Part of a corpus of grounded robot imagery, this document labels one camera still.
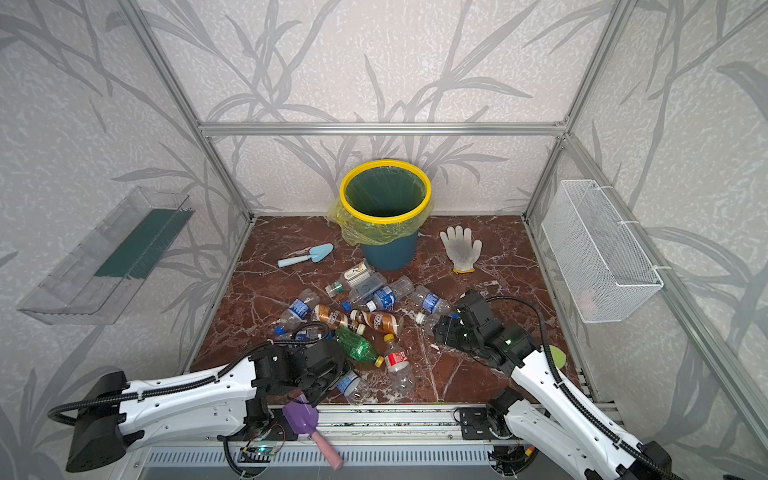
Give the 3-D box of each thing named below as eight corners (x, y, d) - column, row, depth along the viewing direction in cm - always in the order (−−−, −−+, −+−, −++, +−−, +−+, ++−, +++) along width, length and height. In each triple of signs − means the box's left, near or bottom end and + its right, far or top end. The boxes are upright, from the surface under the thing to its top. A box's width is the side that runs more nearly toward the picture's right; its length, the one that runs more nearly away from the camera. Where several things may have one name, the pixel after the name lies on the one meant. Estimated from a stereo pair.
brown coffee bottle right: (349, 323, 91) (347, 318, 88) (354, 310, 94) (353, 305, 91) (395, 335, 88) (394, 330, 86) (399, 321, 91) (399, 316, 88)
